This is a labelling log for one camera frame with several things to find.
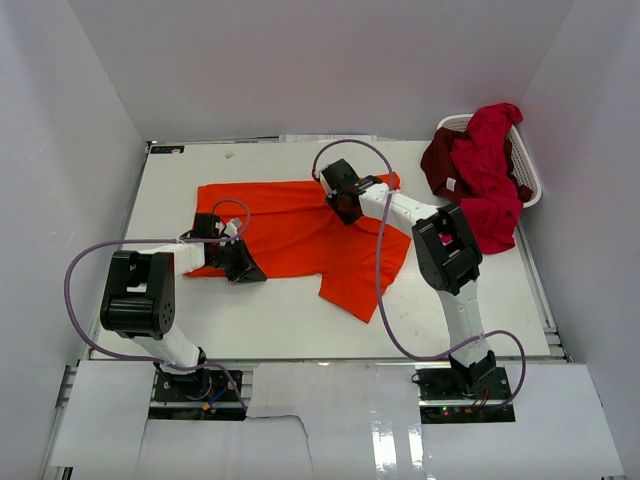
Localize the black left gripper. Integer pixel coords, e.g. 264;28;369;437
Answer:
210;237;267;283

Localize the orange t shirt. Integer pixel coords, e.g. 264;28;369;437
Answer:
192;180;411;322

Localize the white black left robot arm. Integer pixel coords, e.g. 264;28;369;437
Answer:
100;213;266;399

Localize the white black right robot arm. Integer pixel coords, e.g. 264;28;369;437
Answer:
314;159;496;399

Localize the maroon t shirt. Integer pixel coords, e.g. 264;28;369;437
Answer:
420;127;534;204

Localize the pink magenta t shirt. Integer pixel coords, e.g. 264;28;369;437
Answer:
451;103;523;254

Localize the white perforated laundry basket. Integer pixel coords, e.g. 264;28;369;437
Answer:
437;114;542;208

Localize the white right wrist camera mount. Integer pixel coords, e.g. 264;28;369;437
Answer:
312;167;335;198

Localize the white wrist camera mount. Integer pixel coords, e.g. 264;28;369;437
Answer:
312;167;335;198
220;217;243;240

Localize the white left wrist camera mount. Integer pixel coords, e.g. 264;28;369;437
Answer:
220;217;243;240

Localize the printed paper sheet at wall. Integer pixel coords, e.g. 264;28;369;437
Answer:
279;134;377;143

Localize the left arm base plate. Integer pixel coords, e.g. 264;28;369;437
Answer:
148;370;246;421

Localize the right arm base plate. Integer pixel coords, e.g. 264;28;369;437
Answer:
411;367;516;425

